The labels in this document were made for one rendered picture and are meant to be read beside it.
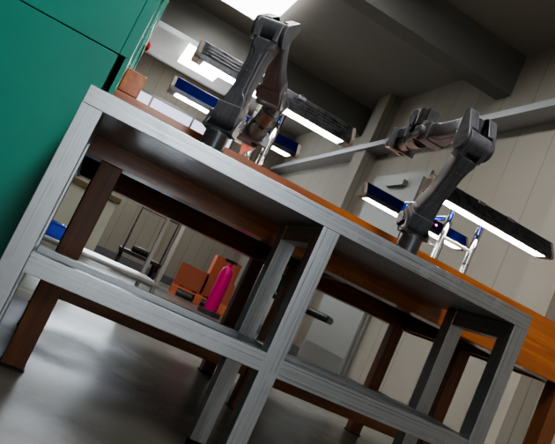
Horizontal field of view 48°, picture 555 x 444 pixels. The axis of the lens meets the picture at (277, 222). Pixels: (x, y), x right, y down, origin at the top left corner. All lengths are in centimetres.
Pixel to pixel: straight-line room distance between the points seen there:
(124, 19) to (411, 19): 377
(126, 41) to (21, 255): 67
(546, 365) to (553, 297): 160
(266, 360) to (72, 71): 87
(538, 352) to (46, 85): 173
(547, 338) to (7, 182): 174
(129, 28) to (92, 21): 9
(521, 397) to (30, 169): 300
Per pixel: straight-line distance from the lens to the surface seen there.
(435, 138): 186
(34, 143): 166
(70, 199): 787
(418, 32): 527
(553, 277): 395
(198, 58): 209
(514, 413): 386
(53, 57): 169
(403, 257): 149
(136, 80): 185
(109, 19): 172
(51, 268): 130
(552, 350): 233
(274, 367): 140
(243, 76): 158
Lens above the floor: 42
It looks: 7 degrees up
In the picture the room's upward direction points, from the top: 25 degrees clockwise
